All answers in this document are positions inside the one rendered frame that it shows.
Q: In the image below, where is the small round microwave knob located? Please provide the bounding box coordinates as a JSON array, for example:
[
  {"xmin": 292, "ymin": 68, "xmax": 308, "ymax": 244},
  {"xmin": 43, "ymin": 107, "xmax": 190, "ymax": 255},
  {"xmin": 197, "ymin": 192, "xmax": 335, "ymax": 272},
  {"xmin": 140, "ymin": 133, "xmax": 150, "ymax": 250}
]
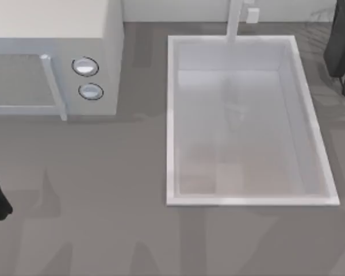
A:
[{"xmin": 78, "ymin": 82, "xmax": 105, "ymax": 102}]

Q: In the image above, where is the pale microwave oven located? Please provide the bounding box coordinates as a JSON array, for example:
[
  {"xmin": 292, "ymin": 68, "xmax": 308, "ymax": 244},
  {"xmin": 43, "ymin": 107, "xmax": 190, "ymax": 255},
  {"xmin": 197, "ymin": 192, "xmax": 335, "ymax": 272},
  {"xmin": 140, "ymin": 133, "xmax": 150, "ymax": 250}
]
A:
[{"xmin": 0, "ymin": 0, "xmax": 125, "ymax": 121}]

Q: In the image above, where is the white wall socket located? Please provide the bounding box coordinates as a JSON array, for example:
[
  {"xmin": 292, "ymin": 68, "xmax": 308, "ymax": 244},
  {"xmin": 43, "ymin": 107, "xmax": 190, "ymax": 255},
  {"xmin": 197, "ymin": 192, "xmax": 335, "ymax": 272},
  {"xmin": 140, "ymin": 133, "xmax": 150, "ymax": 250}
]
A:
[{"xmin": 246, "ymin": 7, "xmax": 260, "ymax": 24}]

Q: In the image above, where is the large round microwave knob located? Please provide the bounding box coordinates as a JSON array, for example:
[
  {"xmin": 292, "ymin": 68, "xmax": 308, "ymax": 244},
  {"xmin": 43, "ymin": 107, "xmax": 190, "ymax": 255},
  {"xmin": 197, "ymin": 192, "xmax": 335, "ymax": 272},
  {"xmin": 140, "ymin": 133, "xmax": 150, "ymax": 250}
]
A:
[{"xmin": 71, "ymin": 56, "xmax": 100, "ymax": 78}]

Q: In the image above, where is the tall white tap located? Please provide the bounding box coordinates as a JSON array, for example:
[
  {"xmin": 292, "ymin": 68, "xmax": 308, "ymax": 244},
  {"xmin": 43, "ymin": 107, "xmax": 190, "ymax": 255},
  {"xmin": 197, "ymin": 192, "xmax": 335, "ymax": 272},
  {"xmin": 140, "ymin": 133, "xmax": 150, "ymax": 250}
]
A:
[{"xmin": 225, "ymin": 0, "xmax": 243, "ymax": 43}]

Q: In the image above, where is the microwave door handle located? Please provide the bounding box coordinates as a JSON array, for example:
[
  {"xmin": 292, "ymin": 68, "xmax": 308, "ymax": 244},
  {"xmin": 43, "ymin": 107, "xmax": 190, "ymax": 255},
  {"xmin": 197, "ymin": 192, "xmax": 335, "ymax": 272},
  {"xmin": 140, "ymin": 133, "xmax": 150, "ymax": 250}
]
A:
[{"xmin": 39, "ymin": 53, "xmax": 68, "ymax": 121}]

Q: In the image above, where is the white sink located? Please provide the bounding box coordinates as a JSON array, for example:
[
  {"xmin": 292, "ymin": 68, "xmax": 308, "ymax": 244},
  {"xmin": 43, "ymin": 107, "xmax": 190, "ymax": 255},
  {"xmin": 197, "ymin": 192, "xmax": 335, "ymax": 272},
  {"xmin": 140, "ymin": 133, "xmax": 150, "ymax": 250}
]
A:
[{"xmin": 164, "ymin": 34, "xmax": 341, "ymax": 208}]

